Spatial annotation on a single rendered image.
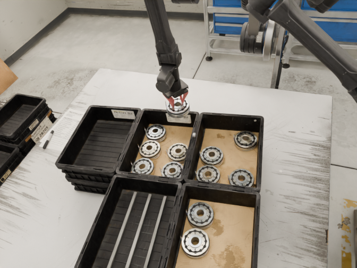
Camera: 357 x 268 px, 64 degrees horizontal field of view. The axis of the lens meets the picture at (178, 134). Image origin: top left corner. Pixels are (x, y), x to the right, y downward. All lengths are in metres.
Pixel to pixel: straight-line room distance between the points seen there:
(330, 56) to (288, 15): 0.15
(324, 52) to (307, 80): 2.27
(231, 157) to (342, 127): 1.55
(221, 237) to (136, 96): 1.12
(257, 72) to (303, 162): 1.79
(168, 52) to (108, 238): 0.75
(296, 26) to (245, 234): 0.74
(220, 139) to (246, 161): 0.17
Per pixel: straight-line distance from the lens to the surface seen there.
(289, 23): 0.83
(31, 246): 1.54
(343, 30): 3.08
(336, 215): 2.25
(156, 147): 1.38
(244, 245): 1.15
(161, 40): 1.05
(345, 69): 0.89
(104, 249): 1.23
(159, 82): 1.09
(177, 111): 1.26
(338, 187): 2.36
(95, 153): 1.50
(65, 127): 1.92
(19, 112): 2.61
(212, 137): 1.42
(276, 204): 1.38
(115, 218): 1.27
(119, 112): 1.55
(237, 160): 1.33
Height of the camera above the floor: 1.91
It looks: 48 degrees down
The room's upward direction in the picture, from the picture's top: 11 degrees counter-clockwise
